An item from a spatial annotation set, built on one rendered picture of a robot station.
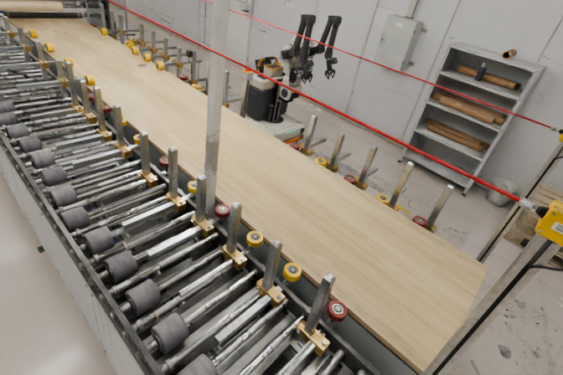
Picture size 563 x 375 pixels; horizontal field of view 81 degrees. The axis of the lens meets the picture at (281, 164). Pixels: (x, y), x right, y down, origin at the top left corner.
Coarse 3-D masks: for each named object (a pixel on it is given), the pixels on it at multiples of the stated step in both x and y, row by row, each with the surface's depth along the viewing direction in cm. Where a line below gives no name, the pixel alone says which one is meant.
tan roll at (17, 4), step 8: (0, 0) 368; (8, 0) 373; (16, 0) 378; (24, 0) 384; (32, 0) 389; (40, 0) 395; (48, 0) 401; (0, 8) 370; (8, 8) 375; (16, 8) 380; (24, 8) 385; (32, 8) 390; (40, 8) 395; (48, 8) 401; (56, 8) 407
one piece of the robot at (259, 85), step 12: (276, 60) 406; (252, 84) 389; (264, 84) 379; (276, 84) 391; (252, 96) 396; (264, 96) 390; (276, 96) 399; (252, 108) 402; (264, 108) 400; (276, 108) 412
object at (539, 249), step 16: (528, 208) 64; (544, 208) 62; (560, 208) 60; (544, 224) 61; (560, 224) 59; (544, 240) 65; (560, 240) 60; (528, 256) 68; (544, 256) 66; (512, 272) 71; (528, 272) 69; (496, 288) 75; (512, 288) 72; (480, 304) 80; (496, 304) 76; (480, 320) 80; (464, 336) 84; (448, 352) 89; (464, 352) 85; (432, 368) 94; (448, 368) 90
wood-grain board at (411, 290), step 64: (64, 64) 296; (128, 64) 323; (192, 128) 239; (256, 128) 256; (256, 192) 189; (320, 192) 200; (320, 256) 156; (384, 256) 163; (448, 256) 171; (384, 320) 134; (448, 320) 139
